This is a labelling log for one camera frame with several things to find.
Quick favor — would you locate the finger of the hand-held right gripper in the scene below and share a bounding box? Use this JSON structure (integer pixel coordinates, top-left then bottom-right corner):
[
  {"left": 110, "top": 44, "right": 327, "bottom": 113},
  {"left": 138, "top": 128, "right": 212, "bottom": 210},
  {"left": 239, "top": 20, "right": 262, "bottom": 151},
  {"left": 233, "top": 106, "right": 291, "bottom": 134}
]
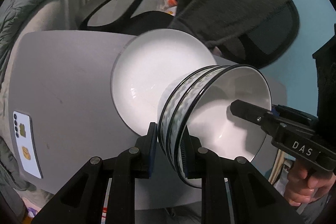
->
[
  {"left": 230, "top": 100, "right": 281, "bottom": 136},
  {"left": 272, "top": 105, "right": 318, "bottom": 122}
]

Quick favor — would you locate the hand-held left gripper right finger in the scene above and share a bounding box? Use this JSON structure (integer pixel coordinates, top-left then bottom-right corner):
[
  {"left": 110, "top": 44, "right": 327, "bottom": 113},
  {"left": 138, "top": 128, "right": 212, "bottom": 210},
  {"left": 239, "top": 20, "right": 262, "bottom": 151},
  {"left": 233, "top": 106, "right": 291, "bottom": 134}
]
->
[{"left": 178, "top": 128, "right": 315, "bottom": 224}]

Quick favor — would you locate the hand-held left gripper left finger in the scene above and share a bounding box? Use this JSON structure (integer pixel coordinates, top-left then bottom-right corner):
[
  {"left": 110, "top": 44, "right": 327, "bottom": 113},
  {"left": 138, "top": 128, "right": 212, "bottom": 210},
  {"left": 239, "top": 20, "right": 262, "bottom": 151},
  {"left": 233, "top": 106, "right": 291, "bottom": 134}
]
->
[{"left": 31, "top": 122, "right": 159, "bottom": 224}]

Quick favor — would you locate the large white bowl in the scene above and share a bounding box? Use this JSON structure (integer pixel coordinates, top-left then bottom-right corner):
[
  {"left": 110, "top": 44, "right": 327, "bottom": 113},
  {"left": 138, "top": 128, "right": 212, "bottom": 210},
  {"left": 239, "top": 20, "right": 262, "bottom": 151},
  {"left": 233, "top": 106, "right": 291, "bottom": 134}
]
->
[{"left": 172, "top": 64, "right": 273, "bottom": 189}]

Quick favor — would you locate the small white bowl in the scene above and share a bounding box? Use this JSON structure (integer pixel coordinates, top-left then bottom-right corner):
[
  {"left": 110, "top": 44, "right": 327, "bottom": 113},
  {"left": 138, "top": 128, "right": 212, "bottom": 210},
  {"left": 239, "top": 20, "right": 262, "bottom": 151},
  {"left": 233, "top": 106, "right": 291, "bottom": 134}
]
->
[
  {"left": 157, "top": 65, "right": 221, "bottom": 182},
  {"left": 159, "top": 65, "right": 231, "bottom": 185}
]

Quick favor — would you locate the white plate with black rim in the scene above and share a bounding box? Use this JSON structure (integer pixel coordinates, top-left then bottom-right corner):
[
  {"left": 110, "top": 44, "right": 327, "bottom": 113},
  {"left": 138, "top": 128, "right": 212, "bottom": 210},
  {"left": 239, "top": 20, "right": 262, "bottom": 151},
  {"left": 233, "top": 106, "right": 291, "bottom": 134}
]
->
[{"left": 110, "top": 28, "right": 218, "bottom": 136}]

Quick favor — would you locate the person's right hand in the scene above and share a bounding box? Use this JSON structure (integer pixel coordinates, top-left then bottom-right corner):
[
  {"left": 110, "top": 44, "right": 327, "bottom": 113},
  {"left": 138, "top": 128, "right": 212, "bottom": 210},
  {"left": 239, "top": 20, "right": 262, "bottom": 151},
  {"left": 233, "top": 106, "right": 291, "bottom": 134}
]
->
[{"left": 283, "top": 154, "right": 336, "bottom": 207}]

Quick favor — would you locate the black office chair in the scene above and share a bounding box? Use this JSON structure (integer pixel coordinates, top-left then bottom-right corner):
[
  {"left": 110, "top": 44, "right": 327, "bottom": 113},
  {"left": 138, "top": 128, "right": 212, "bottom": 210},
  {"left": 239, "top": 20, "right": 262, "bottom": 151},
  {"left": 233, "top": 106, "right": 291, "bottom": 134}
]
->
[{"left": 79, "top": 0, "right": 301, "bottom": 69}]

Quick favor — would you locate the white smartphone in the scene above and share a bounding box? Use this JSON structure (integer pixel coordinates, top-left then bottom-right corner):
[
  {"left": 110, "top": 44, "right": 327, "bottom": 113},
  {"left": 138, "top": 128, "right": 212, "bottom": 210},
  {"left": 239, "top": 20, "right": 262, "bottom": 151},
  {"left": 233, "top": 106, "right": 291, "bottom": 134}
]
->
[{"left": 13, "top": 110, "right": 44, "bottom": 179}]

